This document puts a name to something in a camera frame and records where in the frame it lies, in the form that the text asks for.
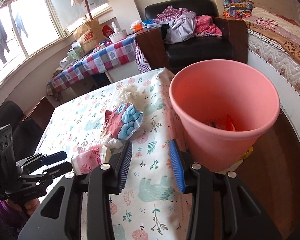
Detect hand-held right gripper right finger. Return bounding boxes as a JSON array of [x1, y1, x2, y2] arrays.
[[169, 139, 283, 240]]

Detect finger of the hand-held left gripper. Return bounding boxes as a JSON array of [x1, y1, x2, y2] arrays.
[[16, 151, 67, 167], [22, 162, 73, 183]]

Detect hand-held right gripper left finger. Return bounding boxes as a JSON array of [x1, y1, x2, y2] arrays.
[[27, 141, 133, 240]]

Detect crushed pink floral paper cup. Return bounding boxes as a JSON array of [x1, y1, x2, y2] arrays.
[[71, 148, 109, 176]]

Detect red plastic bag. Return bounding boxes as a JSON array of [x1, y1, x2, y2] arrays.
[[224, 114, 237, 132]]

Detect pink plastic bin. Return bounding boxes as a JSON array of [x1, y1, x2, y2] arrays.
[[169, 59, 280, 173]]

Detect person's left forearm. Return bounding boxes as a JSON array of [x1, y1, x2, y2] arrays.
[[0, 195, 25, 240]]

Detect person's left hand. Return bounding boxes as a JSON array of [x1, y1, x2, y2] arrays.
[[9, 197, 40, 218]]

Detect white crumpled tissue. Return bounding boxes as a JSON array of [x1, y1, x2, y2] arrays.
[[100, 137, 123, 155]]

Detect red blue cloud print wrapper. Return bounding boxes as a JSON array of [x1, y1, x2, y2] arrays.
[[104, 102, 145, 140]]

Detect black chair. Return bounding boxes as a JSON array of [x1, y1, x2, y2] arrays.
[[0, 100, 44, 155]]

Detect floral tablecloth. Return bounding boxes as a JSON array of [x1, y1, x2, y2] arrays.
[[36, 67, 198, 240]]

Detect yellow white paper scrap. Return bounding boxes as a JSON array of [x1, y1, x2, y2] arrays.
[[236, 146, 254, 167]]

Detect green box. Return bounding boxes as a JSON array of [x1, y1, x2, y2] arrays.
[[67, 46, 85, 60]]

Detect checkered tablecloth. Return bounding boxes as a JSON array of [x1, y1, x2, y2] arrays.
[[45, 35, 150, 98]]

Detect hanging dark garment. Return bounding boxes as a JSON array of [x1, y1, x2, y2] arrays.
[[0, 17, 10, 64]]

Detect black armchair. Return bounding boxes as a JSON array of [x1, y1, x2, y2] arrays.
[[145, 0, 234, 68]]

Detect dark wooden cabinet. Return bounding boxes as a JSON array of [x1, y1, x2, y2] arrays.
[[135, 27, 169, 73]]

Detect brown paper bag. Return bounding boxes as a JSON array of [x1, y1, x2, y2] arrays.
[[72, 17, 105, 50]]

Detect white bowl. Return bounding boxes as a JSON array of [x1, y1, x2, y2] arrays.
[[109, 29, 127, 43]]

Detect hanging blue garment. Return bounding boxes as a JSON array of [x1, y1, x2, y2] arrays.
[[14, 12, 28, 38]]

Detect red card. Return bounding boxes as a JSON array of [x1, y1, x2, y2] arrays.
[[102, 25, 113, 39]]

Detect dark wooden nightstand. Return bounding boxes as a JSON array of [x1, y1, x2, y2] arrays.
[[212, 17, 248, 64]]

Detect pile of clothes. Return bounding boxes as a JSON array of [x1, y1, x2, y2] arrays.
[[154, 5, 223, 43]]

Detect blue plastic packet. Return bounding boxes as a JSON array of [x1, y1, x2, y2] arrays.
[[142, 19, 163, 29]]

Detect bed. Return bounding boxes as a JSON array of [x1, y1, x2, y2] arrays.
[[216, 0, 300, 120]]

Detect wooden coat rack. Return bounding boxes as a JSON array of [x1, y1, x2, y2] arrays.
[[70, 0, 95, 22]]

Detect colourful pillow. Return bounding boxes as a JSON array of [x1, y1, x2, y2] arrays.
[[222, 0, 254, 19]]

